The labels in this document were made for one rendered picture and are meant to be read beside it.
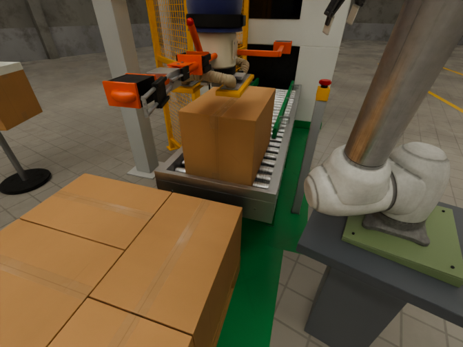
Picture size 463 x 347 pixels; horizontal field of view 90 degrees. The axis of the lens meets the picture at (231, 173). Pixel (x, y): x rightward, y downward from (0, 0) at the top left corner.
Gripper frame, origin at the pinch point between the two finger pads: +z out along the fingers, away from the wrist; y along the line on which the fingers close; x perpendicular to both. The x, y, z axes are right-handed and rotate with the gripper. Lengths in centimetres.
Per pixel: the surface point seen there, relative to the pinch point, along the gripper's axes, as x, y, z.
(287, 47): 17.2, -8.5, 15.0
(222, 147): 2, -56, 45
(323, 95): 1.2, 12.6, 42.8
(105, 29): 134, -74, 40
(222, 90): 3, -54, 10
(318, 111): -2, 10, 52
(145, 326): -50, -117, 35
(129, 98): -20, -89, -20
